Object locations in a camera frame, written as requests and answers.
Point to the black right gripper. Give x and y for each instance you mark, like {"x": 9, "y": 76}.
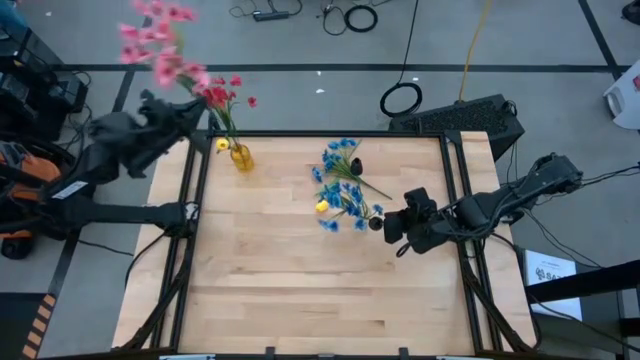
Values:
{"x": 425, "y": 225}

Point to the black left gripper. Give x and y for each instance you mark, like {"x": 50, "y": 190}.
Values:
{"x": 157, "y": 122}

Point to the red artificial flower bunch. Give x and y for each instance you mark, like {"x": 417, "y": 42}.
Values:
{"x": 217, "y": 95}

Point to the yellow artificial tulip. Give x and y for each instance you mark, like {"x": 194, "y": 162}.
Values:
{"x": 321, "y": 206}
{"x": 222, "y": 144}

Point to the pink artificial flower bunch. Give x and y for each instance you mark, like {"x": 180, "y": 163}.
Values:
{"x": 165, "y": 70}

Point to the blue artificial flower bunch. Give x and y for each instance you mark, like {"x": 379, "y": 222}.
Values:
{"x": 334, "y": 199}
{"x": 334, "y": 146}

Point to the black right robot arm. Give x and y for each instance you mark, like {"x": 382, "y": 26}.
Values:
{"x": 525, "y": 192}

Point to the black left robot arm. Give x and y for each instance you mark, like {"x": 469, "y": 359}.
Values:
{"x": 130, "y": 214}

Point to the amber glass vase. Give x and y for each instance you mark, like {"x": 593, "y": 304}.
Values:
{"x": 242, "y": 159}

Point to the black power strip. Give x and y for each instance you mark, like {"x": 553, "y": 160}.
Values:
{"x": 270, "y": 16}

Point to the small black box device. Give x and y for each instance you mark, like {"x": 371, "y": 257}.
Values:
{"x": 70, "y": 92}

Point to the black perforated computer case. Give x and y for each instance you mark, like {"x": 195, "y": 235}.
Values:
{"x": 460, "y": 117}

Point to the orange vacuum cleaner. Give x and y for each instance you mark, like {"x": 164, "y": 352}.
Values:
{"x": 42, "y": 170}

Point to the white printed sign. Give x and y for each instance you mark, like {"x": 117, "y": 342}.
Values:
{"x": 550, "y": 300}

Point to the black equipment case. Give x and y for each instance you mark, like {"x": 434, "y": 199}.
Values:
{"x": 25, "y": 55}

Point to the black metal bar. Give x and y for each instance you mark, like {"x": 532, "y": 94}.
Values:
{"x": 590, "y": 280}

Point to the person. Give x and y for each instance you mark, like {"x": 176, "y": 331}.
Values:
{"x": 9, "y": 14}

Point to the black orange striped mat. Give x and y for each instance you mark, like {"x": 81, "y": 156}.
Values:
{"x": 37, "y": 325}

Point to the white box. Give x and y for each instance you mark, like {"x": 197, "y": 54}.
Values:
{"x": 627, "y": 100}

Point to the black floor object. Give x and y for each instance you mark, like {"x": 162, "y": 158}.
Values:
{"x": 632, "y": 11}

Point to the black aluminium table frame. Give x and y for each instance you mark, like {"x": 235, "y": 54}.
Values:
{"x": 325, "y": 133}

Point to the white metal bracket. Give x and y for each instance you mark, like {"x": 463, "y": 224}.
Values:
{"x": 462, "y": 357}
{"x": 187, "y": 357}

